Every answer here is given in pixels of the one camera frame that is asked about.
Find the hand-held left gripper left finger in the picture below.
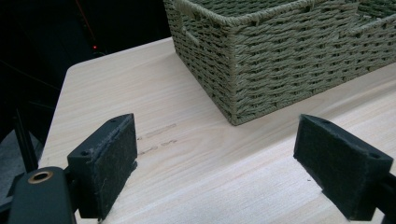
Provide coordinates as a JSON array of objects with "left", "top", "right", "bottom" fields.
[{"left": 66, "top": 113, "right": 138, "bottom": 221}]

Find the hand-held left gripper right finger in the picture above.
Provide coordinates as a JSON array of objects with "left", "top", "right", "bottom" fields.
[{"left": 292, "top": 113, "right": 394, "bottom": 222}]

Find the red cable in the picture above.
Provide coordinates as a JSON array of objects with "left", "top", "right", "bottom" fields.
[{"left": 74, "top": 0, "right": 98, "bottom": 50}]

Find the black metal stand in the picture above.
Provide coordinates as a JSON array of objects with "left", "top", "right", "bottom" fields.
[{"left": 12, "top": 106, "right": 39, "bottom": 174}]

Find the green woven basket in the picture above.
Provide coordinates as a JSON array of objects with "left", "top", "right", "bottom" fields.
[{"left": 163, "top": 0, "right": 396, "bottom": 127}]

